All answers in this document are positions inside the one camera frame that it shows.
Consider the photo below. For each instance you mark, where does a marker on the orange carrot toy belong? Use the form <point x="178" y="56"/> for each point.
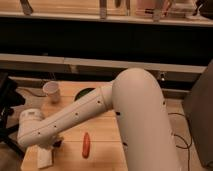
<point x="86" y="145"/>

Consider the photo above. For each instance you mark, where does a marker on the white sponge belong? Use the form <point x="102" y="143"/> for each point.
<point x="44" y="158"/>

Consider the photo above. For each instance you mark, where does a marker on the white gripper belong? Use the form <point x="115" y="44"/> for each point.
<point x="53" y="142"/>

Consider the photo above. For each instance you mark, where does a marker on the dark cabinet at right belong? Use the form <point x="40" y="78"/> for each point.
<point x="198" y="107"/>

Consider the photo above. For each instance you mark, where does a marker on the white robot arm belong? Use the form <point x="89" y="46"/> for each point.
<point x="137" y="99"/>

